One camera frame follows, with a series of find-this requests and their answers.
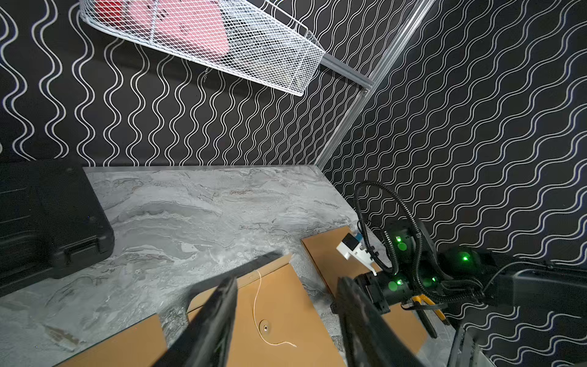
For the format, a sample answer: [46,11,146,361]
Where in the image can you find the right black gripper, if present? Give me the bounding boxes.
[354,271,413,314]

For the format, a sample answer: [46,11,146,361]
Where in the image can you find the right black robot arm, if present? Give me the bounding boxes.
[353,180,586,317]

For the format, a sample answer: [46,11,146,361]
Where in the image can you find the brown file bag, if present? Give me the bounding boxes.
[301,225,430,355]
[58,314,168,366]
[186,253,347,367]

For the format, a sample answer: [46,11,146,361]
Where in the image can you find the pink triangular board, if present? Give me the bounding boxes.
[125,0,230,58]

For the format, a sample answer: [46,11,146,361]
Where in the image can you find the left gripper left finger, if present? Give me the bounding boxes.
[154,278,238,366]

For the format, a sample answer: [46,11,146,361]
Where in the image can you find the black plastic tool case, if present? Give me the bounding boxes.
[1,159,115,296]

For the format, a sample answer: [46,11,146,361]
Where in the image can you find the white closure string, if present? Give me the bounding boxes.
[251,269,298,348]

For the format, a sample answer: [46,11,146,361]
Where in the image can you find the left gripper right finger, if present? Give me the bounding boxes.
[336,277,422,366]

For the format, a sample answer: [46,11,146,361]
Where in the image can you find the white wire mesh basket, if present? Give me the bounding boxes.
[79,0,326,96]

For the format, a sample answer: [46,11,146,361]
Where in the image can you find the yellow handled pliers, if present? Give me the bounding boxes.
[410,293,452,340]

